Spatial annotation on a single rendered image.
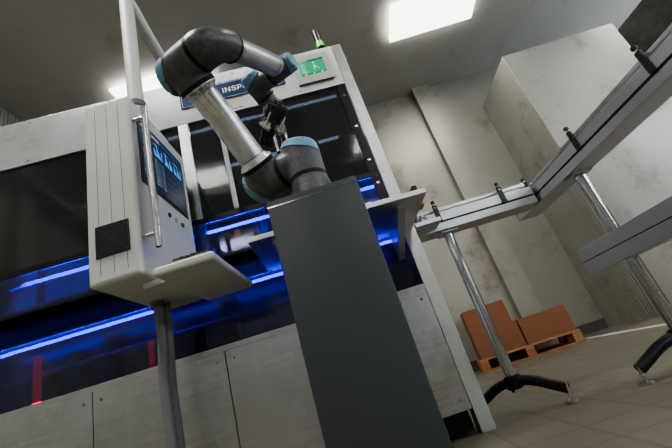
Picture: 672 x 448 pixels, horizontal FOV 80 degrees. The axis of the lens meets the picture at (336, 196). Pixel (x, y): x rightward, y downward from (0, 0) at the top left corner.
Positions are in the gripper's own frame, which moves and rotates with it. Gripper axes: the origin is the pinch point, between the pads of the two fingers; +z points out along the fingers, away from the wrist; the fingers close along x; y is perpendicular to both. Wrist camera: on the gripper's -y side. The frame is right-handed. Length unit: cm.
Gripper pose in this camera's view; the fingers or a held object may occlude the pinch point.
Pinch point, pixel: (272, 132)
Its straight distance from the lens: 135.2
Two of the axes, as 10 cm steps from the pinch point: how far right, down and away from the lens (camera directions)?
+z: 1.6, 4.0, -9.0
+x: 9.1, 2.9, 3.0
